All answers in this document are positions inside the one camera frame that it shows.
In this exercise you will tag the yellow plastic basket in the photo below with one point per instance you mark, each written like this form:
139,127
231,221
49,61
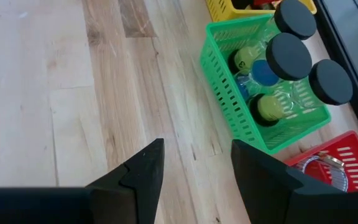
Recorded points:
222,12

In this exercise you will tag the green plastic basket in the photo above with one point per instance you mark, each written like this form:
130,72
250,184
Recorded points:
228,105

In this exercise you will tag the blue sand hourglass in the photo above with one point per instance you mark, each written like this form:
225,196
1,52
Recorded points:
288,56

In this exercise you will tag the red plastic basket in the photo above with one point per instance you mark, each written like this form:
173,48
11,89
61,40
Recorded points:
356,155

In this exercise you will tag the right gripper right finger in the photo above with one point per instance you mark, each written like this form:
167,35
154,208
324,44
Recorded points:
275,202

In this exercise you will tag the green sand hourglass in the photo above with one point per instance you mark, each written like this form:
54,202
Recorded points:
330,81
295,18

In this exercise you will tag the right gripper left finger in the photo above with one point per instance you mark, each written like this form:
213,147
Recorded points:
120,205

